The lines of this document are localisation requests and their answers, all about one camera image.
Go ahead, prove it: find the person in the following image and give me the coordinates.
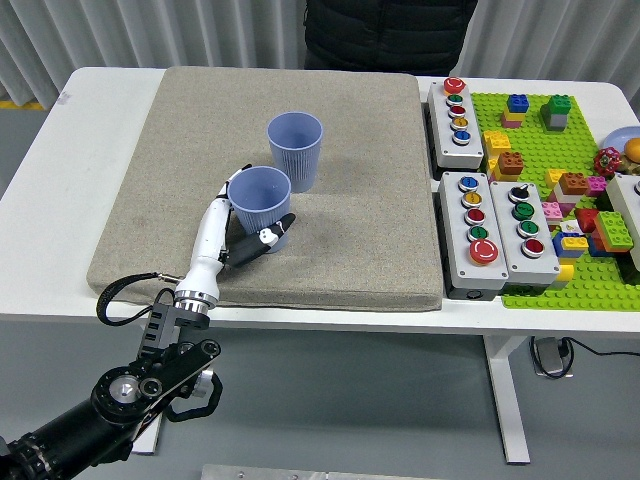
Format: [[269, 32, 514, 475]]
[[303, 0, 480, 76]]

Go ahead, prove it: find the black power cable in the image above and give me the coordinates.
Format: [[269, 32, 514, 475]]
[[562, 337, 640, 357]]

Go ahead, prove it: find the blue and yellow brick stack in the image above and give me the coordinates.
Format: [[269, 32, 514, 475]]
[[551, 232, 590, 260]]

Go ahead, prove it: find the white table leg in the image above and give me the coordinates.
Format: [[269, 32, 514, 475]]
[[130, 324, 181, 455], [482, 334, 531, 465]]

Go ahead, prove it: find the grey-brown fabric mat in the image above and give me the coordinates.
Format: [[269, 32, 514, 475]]
[[85, 65, 445, 314]]

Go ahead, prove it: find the yellow toy brick stack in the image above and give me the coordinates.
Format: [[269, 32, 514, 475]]
[[482, 130, 511, 162]]

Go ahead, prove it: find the toy burger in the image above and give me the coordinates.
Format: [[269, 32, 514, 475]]
[[622, 138, 640, 176]]

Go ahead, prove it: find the grey power adapter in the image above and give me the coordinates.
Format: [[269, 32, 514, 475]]
[[529, 335, 576, 380]]

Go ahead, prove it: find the red toy valve wheel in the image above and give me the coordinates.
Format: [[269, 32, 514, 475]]
[[593, 146, 623, 176]]

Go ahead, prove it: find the red toy brick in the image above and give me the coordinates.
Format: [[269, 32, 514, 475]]
[[573, 208, 601, 235]]

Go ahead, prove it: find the green toy brick baseplate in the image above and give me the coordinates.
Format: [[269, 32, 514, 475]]
[[469, 92, 640, 314]]

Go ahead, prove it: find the grey control box with knob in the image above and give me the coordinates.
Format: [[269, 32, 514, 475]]
[[488, 180, 561, 294]]

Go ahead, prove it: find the green and orange brick stack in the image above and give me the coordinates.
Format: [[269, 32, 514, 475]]
[[593, 210, 635, 254]]

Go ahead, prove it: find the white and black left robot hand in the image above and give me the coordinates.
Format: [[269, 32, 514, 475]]
[[174, 163, 297, 301]]

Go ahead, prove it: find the green and grey brick stack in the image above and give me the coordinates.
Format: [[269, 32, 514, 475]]
[[539, 93, 572, 132]]

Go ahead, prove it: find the grey five-button control box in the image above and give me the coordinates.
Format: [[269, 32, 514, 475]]
[[438, 170, 510, 301], [423, 77, 485, 171]]

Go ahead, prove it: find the blue yellow pink brick stack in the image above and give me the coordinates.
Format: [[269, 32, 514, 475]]
[[501, 93, 530, 129]]

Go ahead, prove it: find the brown and orange toy brick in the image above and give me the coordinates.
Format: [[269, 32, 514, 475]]
[[492, 151, 526, 182]]

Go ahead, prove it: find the white pleated curtain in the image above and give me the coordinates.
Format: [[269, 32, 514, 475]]
[[0, 0, 640, 121]]

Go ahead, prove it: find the yellow rounded toy brick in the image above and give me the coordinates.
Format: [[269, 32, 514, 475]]
[[551, 263, 575, 292]]

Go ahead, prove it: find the blue ribbed plastic cup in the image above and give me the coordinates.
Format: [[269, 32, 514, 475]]
[[266, 111, 324, 194], [227, 166, 293, 254]]

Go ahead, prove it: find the brown and white brick stack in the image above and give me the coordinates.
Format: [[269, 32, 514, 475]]
[[557, 172, 591, 204]]

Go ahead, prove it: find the pale blue plate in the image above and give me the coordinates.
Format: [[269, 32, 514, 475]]
[[602, 126, 640, 151]]

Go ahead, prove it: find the white control box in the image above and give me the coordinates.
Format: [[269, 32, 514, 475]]
[[604, 173, 640, 274]]

